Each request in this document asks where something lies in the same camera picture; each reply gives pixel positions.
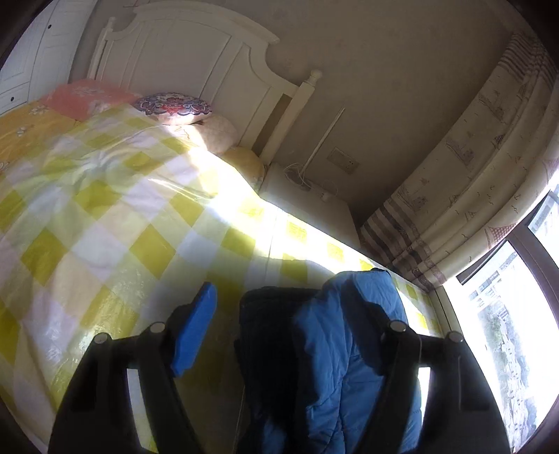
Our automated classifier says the white nightstand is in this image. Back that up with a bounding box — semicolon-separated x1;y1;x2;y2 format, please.
259;163;361;249

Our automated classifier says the window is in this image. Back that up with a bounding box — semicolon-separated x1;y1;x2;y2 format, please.
454;183;559;452

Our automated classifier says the yellow pillow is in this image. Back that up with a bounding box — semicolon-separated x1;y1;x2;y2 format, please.
220;146;266;182

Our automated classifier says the striped printed curtain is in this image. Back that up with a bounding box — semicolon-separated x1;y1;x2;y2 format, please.
358;32;559;289

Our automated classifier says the floral patterned cushion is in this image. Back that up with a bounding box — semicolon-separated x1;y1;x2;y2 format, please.
132;91;213;126

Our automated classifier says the thin white rod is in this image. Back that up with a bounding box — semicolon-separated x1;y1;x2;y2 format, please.
301;108;346;175

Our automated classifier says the yellow floral blanket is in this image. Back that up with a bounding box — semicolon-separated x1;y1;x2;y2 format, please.
0;100;84;175

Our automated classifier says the white cable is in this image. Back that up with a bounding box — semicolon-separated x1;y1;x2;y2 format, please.
283;163;340;202

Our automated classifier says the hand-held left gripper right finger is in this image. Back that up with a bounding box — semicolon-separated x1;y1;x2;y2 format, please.
349;321;511;454

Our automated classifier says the white wardrobe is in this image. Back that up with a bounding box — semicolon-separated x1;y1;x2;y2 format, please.
0;0;99;116

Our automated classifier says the blue puffer jacket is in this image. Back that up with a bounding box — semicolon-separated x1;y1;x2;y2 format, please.
233;268;424;454

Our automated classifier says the wall socket panel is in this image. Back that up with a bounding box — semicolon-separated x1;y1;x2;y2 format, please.
328;147;360;174

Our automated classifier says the pink floral pillow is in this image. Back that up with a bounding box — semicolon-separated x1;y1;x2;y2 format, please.
37;79;143;122

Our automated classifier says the white wooden headboard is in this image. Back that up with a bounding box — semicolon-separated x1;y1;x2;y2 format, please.
87;0;323;164

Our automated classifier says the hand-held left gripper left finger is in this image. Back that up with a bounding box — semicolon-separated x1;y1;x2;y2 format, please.
47;281;218;454

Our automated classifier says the yellow checked bed sheet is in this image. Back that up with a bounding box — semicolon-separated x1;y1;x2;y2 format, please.
0;102;444;454

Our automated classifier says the beige textured pillow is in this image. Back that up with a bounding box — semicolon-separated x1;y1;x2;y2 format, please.
192;114;239;154

